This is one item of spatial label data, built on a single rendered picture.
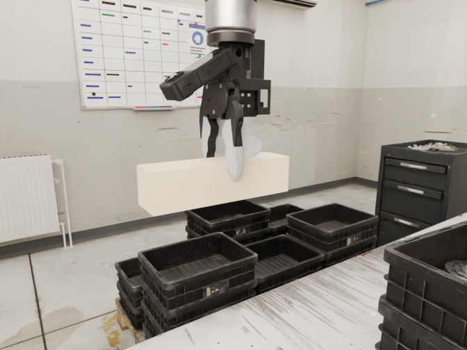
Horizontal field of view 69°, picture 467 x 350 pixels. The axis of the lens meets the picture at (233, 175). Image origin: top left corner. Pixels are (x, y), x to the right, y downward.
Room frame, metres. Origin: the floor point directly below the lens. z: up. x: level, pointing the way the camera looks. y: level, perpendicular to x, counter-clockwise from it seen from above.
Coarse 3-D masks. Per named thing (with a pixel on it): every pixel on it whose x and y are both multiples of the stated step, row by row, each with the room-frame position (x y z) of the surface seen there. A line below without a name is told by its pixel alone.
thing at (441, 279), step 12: (444, 228) 0.69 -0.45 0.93; (456, 228) 0.69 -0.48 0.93; (408, 240) 0.63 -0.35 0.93; (420, 240) 0.63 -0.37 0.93; (384, 252) 0.59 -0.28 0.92; (396, 252) 0.57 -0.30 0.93; (396, 264) 0.56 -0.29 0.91; (408, 264) 0.54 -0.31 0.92; (420, 264) 0.53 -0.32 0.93; (420, 276) 0.52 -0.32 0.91; (432, 276) 0.51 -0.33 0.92; (444, 276) 0.49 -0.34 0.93; (456, 276) 0.49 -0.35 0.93; (444, 288) 0.49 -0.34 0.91; (456, 288) 0.47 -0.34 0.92
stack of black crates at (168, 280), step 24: (192, 240) 1.40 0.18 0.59; (216, 240) 1.46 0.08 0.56; (144, 264) 1.19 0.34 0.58; (168, 264) 1.33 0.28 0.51; (192, 264) 1.37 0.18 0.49; (216, 264) 1.37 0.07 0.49; (240, 264) 1.19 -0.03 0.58; (144, 288) 1.21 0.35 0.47; (168, 288) 1.03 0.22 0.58; (192, 288) 1.09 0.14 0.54; (216, 288) 1.14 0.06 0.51; (240, 288) 1.19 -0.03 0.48; (144, 312) 1.27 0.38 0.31; (168, 312) 1.03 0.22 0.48; (192, 312) 1.09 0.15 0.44
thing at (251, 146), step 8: (224, 128) 0.50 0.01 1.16; (224, 136) 0.50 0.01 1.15; (248, 136) 0.51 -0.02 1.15; (232, 144) 0.48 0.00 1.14; (248, 144) 0.50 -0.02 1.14; (256, 144) 0.51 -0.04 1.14; (232, 152) 0.48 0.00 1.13; (240, 152) 0.48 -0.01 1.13; (248, 152) 0.50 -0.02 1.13; (256, 152) 0.51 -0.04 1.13; (232, 160) 0.48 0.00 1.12; (240, 160) 0.49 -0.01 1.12; (232, 168) 0.49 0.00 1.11; (240, 168) 0.49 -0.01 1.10; (232, 176) 0.49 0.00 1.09
